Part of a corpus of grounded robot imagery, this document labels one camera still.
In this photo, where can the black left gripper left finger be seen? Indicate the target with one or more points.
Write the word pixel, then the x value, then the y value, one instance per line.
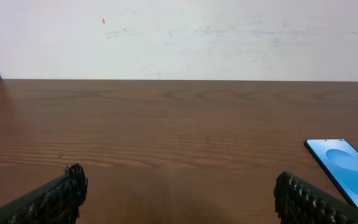
pixel 57 201

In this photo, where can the blue Galaxy smartphone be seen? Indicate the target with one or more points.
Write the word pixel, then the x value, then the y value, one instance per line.
pixel 339 160

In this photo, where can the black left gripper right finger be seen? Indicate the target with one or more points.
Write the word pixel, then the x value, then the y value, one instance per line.
pixel 299 202

